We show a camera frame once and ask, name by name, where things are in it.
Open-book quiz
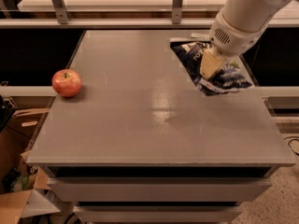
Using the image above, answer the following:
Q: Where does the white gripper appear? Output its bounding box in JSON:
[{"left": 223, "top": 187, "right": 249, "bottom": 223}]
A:
[{"left": 200, "top": 10, "right": 267, "bottom": 80}]

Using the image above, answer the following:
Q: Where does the blue Kettle chip bag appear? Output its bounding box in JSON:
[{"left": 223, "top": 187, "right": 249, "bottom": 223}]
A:
[{"left": 170, "top": 38, "right": 251, "bottom": 96}]

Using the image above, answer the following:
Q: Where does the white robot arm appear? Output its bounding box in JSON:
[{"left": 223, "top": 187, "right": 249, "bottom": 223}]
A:
[{"left": 200, "top": 0, "right": 291, "bottom": 79}]

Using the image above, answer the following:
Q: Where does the green chip bag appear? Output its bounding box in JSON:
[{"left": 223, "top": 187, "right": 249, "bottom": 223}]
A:
[{"left": 191, "top": 33, "right": 210, "bottom": 40}]

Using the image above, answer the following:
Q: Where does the red apple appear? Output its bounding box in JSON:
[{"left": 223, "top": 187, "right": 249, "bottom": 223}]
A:
[{"left": 51, "top": 69, "right": 82, "bottom": 97}]

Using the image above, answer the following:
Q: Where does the grey drawer cabinet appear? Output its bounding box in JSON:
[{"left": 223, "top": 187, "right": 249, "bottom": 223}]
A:
[{"left": 28, "top": 30, "right": 294, "bottom": 223}]

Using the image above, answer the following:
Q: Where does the brown cardboard box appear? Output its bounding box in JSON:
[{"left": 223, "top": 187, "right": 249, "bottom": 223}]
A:
[{"left": 0, "top": 108, "right": 62, "bottom": 224}]

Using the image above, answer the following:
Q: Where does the black floor cable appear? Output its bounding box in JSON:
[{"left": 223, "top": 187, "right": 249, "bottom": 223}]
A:
[{"left": 283, "top": 135, "right": 299, "bottom": 157}]

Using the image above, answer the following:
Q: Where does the metal shelf frame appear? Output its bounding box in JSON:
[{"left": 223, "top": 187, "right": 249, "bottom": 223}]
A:
[{"left": 0, "top": 0, "right": 299, "bottom": 30}]

